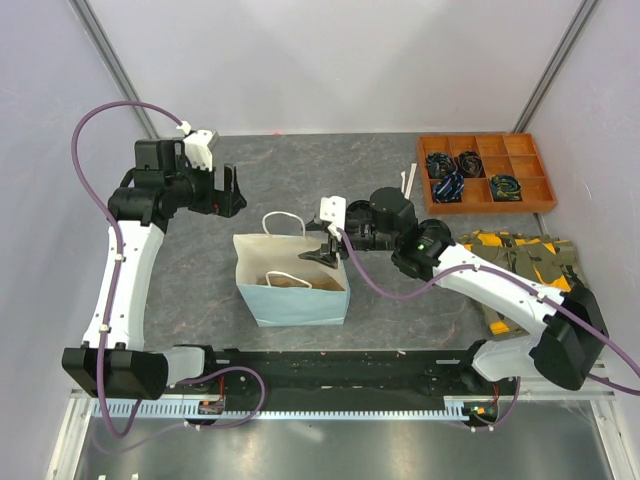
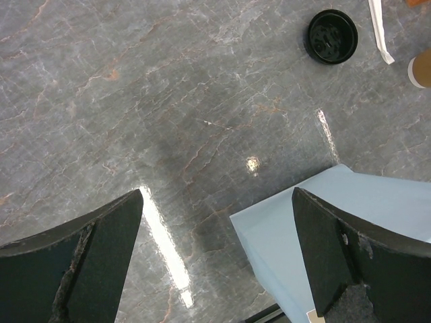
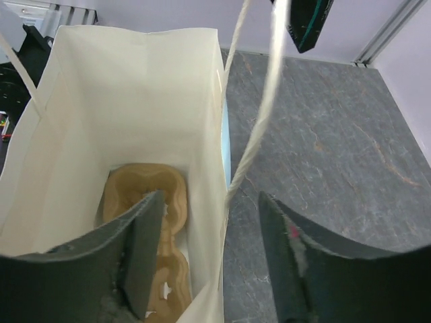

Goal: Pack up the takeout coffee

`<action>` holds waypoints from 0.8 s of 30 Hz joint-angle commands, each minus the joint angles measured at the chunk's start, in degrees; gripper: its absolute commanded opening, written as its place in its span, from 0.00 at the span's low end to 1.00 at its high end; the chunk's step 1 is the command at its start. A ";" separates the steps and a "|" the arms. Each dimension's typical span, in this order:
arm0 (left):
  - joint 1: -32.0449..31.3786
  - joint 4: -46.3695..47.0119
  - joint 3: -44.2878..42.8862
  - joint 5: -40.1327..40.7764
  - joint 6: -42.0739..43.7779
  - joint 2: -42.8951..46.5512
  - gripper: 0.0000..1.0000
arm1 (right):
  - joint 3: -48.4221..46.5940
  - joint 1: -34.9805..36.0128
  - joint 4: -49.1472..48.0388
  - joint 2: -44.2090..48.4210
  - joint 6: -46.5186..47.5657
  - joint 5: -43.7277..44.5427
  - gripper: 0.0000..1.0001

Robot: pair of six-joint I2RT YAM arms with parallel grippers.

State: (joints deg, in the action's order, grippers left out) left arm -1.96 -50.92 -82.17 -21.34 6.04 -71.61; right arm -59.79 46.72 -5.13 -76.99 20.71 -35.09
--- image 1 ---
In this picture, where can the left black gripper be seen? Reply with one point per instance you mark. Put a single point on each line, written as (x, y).
(225, 203)

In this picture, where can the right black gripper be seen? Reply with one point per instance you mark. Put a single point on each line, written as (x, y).
(322, 255)

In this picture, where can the brown cardboard cup carrier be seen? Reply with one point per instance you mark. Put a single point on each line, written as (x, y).
(319, 283)

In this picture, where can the white and blue paper bag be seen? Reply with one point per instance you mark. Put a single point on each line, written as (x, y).
(283, 290)

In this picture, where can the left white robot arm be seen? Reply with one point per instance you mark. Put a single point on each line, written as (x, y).
(168, 175)

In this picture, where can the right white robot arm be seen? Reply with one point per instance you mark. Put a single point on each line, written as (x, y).
(564, 331)

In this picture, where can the blue striped rolled tie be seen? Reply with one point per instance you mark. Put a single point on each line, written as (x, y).
(449, 189)

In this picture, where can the dark blue rolled tie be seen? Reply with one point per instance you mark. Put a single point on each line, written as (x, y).
(439, 165)

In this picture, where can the black brown rolled tie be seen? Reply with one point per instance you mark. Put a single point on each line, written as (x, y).
(470, 164)

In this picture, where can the orange compartment tray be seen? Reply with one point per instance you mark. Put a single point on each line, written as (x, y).
(512, 154)

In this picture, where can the green yellow rolled tie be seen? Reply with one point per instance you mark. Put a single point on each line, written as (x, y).
(505, 188)

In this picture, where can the camouflage folded cloth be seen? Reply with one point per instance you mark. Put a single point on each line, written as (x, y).
(543, 259)

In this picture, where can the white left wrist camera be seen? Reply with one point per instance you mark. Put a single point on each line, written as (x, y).
(199, 146)

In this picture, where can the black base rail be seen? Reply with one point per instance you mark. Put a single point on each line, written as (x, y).
(342, 379)

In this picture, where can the slotted cable duct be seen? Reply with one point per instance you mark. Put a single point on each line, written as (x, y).
(192, 409)

